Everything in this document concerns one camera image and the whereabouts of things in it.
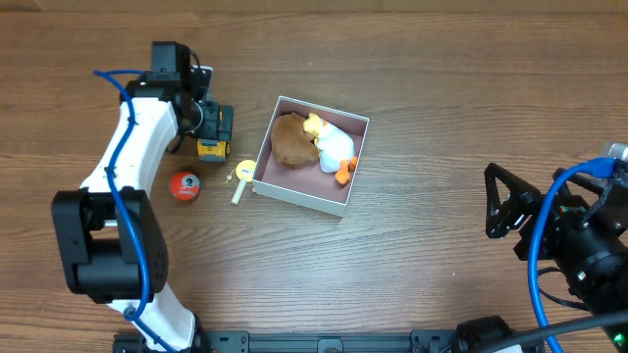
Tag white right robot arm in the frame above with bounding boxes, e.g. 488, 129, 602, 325
448, 142, 627, 352

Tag yellow toy truck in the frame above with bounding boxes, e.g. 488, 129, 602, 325
197, 138, 231, 162

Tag brown plush toy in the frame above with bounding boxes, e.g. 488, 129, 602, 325
271, 113, 319, 170

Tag black thick cable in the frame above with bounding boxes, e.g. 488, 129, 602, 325
478, 310, 628, 353

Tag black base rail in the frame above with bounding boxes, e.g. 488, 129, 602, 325
112, 329, 546, 353

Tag white duck plush toy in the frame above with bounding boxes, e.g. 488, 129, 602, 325
303, 113, 358, 185

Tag wooden pellet drum toy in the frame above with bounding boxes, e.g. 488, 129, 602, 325
225, 160, 256, 205

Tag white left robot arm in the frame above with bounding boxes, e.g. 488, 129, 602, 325
51, 41, 234, 352

